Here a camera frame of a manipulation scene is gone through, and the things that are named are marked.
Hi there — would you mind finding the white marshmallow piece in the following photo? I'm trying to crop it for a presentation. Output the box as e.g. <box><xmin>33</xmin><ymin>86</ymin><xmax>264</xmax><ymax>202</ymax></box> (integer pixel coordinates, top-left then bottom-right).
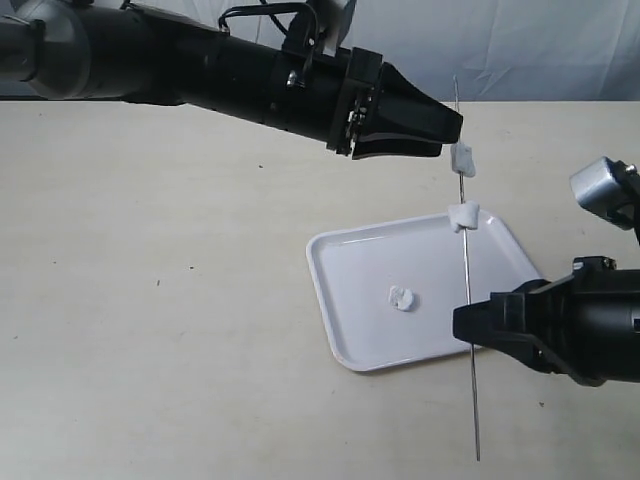
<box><xmin>450</xmin><ymin>141</ymin><xmax>476</xmax><ymax>178</ymax></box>
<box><xmin>388</xmin><ymin>285</ymin><xmax>415</xmax><ymax>312</ymax></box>
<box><xmin>447</xmin><ymin>201</ymin><xmax>480</xmax><ymax>233</ymax></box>

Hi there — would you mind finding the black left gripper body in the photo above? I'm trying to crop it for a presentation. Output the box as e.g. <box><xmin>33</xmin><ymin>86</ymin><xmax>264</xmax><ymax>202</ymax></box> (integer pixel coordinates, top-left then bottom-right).
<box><xmin>272</xmin><ymin>48</ymin><xmax>383</xmax><ymax>156</ymax></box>

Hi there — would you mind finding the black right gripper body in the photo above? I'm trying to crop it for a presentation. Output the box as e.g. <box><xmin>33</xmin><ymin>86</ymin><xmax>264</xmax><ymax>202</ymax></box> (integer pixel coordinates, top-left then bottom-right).
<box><xmin>563</xmin><ymin>256</ymin><xmax>639</xmax><ymax>387</ymax></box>

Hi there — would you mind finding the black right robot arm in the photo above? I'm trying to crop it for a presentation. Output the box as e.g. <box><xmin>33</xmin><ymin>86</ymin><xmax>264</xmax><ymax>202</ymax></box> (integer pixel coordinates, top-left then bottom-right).
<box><xmin>353</xmin><ymin>212</ymin><xmax>639</xmax><ymax>387</ymax></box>

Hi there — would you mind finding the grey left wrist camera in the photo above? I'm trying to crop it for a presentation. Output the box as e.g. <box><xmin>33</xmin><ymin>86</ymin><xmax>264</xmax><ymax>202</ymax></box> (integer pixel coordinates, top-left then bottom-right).
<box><xmin>281</xmin><ymin>0</ymin><xmax>357</xmax><ymax>55</ymax></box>

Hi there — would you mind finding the thin metal skewer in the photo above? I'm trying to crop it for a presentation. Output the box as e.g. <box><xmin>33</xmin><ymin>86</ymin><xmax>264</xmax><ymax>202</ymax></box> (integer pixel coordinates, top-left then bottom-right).
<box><xmin>452</xmin><ymin>74</ymin><xmax>481</xmax><ymax>463</ymax></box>

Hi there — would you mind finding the white rectangular plastic tray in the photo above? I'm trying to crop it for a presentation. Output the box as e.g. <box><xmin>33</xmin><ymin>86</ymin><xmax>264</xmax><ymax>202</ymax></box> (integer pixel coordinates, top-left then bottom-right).
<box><xmin>306</xmin><ymin>211</ymin><xmax>541</xmax><ymax>372</ymax></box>

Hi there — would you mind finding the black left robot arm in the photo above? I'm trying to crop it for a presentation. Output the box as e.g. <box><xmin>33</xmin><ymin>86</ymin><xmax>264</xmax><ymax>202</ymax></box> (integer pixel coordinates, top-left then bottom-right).
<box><xmin>1</xmin><ymin>1</ymin><xmax>463</xmax><ymax>159</ymax></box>

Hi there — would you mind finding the white backdrop curtain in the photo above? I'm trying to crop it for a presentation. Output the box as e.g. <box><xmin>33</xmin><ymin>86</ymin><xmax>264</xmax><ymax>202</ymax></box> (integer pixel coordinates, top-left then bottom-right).
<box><xmin>0</xmin><ymin>0</ymin><xmax>640</xmax><ymax>104</ymax></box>

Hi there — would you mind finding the white marshmallow top piece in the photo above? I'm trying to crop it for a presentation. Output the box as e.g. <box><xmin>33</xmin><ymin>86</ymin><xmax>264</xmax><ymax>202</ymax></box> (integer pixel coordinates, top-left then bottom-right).
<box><xmin>388</xmin><ymin>285</ymin><xmax>415</xmax><ymax>312</ymax></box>

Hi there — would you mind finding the white marshmallow bottom piece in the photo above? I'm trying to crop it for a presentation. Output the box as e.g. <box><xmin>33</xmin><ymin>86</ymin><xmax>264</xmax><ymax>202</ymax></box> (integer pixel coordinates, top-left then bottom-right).
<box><xmin>447</xmin><ymin>201</ymin><xmax>480</xmax><ymax>233</ymax></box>

